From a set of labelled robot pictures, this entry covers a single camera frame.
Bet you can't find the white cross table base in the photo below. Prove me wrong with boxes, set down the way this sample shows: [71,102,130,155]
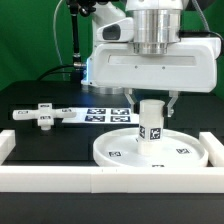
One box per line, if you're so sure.
[12,103,76,131]

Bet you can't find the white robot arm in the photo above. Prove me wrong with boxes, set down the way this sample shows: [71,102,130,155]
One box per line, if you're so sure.
[81,0,222,115]

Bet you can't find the white right fence bar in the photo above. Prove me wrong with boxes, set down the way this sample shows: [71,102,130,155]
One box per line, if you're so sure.
[199,132,224,167]

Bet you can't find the white marker sheet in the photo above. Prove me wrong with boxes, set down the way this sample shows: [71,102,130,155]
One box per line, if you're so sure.
[62,107,139,124]

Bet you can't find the white cable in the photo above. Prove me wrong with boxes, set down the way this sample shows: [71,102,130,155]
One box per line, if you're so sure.
[52,0,68,81]

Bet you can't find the black cable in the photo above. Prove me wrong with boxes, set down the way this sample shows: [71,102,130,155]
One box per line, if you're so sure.
[35,64,88,82]

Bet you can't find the white left fence bar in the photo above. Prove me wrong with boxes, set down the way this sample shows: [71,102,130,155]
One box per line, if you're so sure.
[0,130,16,166]

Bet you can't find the white round table top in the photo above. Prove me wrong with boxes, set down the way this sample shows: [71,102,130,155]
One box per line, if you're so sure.
[93,128,208,168]

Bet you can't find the black camera stand pole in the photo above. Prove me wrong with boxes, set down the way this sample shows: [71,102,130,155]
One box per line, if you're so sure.
[66,0,96,68]

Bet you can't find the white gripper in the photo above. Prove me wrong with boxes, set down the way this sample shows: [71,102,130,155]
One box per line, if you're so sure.
[89,37,221,118]

